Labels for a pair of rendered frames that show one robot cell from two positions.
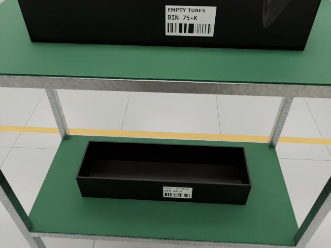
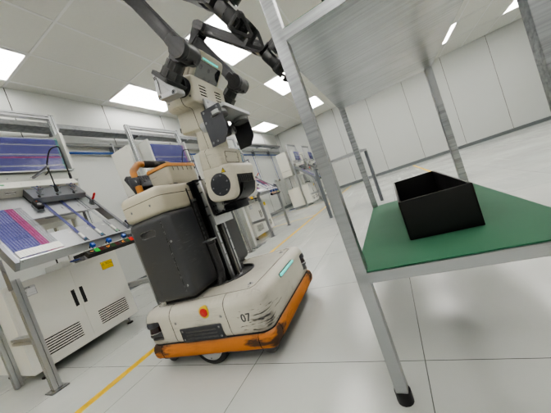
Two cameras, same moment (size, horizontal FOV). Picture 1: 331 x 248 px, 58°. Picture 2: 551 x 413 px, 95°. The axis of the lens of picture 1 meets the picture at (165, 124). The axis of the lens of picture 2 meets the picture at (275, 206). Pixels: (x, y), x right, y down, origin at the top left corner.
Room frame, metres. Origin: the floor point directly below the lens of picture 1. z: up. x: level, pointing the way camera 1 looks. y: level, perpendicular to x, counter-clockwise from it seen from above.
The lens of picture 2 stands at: (0.54, -1.04, 0.59)
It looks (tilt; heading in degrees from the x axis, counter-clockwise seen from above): 2 degrees down; 112
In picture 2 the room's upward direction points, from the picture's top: 20 degrees counter-clockwise
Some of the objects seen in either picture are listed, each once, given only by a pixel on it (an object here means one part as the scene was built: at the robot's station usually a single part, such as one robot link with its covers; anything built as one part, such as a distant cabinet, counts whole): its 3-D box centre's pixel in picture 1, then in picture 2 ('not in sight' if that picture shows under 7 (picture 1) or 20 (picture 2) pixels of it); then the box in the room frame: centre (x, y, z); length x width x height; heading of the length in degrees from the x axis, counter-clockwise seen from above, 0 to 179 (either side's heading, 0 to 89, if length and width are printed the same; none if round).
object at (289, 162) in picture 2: not in sight; (297, 175); (-1.55, 6.50, 0.95); 1.36 x 0.82 x 1.90; 177
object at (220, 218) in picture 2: not in sight; (234, 192); (-0.13, 0.12, 0.68); 0.28 x 0.27 x 0.25; 90
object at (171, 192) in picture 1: (164, 171); (424, 197); (0.67, 0.00, 0.41); 0.57 x 0.17 x 0.11; 87
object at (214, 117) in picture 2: not in sight; (227, 124); (-0.01, 0.06, 0.99); 0.28 x 0.16 x 0.22; 90
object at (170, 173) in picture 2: not in sight; (175, 177); (-0.41, 0.06, 0.87); 0.23 x 0.15 x 0.11; 90
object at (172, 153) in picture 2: not in sight; (168, 156); (-1.70, 1.56, 1.52); 0.51 x 0.13 x 0.27; 87
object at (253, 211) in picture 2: not in sight; (249, 201); (-1.56, 2.96, 0.65); 1.01 x 0.73 x 1.29; 177
